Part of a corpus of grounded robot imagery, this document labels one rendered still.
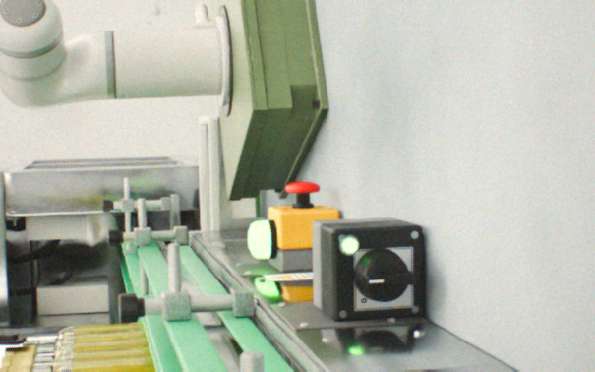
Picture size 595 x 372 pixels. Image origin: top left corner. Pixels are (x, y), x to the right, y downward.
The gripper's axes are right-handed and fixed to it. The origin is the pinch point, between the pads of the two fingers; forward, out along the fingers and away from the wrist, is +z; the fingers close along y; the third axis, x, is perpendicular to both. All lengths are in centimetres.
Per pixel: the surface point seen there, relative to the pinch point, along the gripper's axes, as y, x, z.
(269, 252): 18.0, -20.9, 39.2
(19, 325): -15, 93, -34
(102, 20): 87, 364, -83
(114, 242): 14.5, 16.5, 11.2
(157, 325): 6.5, -6.9, 22.9
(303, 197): 24, -19, 43
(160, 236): 15.2, 18.8, 18.1
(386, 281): 20, -52, 52
